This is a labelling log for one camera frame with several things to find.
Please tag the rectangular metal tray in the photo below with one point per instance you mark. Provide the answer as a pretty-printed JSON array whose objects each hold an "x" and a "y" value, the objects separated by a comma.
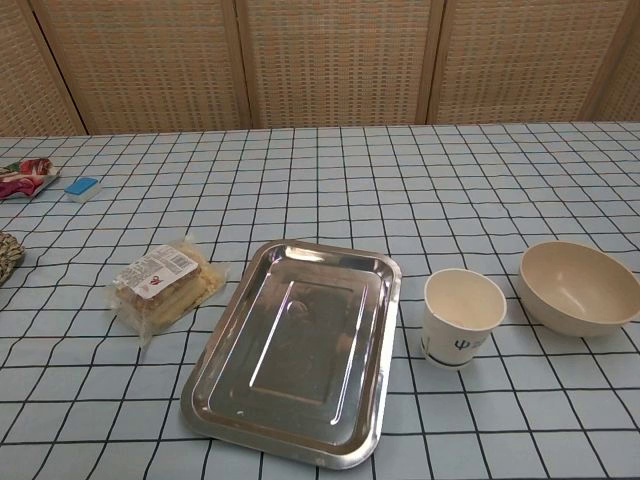
[{"x": 295, "y": 350}]

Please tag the packaged pastry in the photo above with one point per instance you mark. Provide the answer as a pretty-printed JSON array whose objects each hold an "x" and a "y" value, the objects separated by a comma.
[{"x": 159, "y": 290}]

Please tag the light blue checked tablecloth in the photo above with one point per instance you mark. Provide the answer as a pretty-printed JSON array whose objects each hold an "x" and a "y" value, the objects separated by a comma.
[{"x": 320, "y": 200}]

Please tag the white paper cup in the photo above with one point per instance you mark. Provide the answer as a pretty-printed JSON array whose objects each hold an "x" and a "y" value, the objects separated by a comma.
[{"x": 462, "y": 325}]

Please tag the woven rattan folding screen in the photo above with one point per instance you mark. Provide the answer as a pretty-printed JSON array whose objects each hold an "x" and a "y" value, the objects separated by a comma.
[{"x": 320, "y": 60}]

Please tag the blue and white eraser block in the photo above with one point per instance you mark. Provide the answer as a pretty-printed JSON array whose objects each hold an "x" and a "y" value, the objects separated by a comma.
[{"x": 82, "y": 188}]

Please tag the beige round bowl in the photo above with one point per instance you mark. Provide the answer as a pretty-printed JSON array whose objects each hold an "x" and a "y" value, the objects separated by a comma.
[{"x": 575, "y": 285}]

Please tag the red printed snack packet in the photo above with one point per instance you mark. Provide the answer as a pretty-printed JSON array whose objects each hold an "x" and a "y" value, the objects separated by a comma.
[{"x": 25, "y": 176}]

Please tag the woven straw basket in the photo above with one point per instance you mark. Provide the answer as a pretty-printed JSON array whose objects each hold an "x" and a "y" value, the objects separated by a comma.
[{"x": 7, "y": 255}]

